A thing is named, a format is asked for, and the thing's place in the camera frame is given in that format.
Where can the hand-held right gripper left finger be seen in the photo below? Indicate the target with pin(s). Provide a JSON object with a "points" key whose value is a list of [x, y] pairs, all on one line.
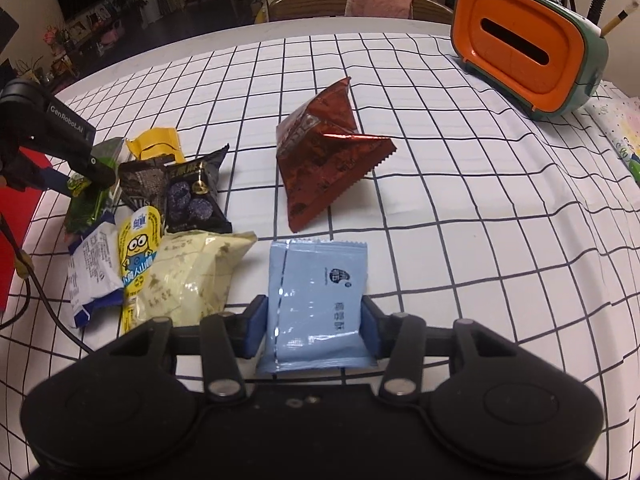
{"points": [[255, 327]]}

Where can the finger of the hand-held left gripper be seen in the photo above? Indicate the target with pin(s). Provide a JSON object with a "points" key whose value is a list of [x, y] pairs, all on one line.
{"points": [[55, 180], [87, 162]]}

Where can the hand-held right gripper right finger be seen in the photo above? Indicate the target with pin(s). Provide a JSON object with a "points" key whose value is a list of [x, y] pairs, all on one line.
{"points": [[370, 330]]}

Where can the red cardboard box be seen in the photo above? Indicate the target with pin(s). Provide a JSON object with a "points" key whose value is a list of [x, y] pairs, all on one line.
{"points": [[32, 202]]}

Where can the green snack packet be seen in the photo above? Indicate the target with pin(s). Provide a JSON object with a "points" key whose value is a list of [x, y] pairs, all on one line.
{"points": [[85, 210]]}

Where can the dark brown snack packet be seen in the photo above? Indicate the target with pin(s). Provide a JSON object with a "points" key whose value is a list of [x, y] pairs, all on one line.
{"points": [[142, 185]]}

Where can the light blue snack packet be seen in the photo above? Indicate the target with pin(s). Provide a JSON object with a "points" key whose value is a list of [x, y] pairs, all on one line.
{"points": [[315, 300]]}

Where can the cream snack packet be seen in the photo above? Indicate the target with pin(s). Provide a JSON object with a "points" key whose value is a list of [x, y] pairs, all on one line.
{"points": [[200, 270]]}

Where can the black snack packet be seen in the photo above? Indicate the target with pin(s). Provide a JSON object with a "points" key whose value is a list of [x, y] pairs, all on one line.
{"points": [[195, 195]]}

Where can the plain yellow snack packet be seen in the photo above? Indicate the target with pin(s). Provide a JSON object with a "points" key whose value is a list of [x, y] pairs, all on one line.
{"points": [[155, 142]]}

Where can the white and blue snack packet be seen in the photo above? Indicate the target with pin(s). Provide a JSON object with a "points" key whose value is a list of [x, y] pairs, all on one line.
{"points": [[92, 270]]}

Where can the yellow cartoon snack packet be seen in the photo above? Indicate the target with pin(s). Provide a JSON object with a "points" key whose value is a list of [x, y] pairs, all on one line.
{"points": [[137, 255]]}

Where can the white checked tablecloth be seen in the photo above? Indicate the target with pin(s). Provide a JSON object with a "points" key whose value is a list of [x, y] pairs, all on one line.
{"points": [[450, 200]]}

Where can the red-brown triangular snack packet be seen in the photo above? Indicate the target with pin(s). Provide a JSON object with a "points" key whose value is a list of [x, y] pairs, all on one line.
{"points": [[320, 160]]}

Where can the wooden chair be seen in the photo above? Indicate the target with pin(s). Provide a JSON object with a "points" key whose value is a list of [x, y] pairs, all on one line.
{"points": [[310, 5]]}

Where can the colourful printed paper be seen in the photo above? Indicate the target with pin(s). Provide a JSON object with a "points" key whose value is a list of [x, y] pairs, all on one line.
{"points": [[622, 130]]}

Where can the pink cloth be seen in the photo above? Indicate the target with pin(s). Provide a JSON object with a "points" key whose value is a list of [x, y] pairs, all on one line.
{"points": [[380, 0]]}

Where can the orange and green tissue box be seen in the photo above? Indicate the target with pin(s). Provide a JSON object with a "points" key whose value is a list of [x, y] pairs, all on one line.
{"points": [[565, 60]]}

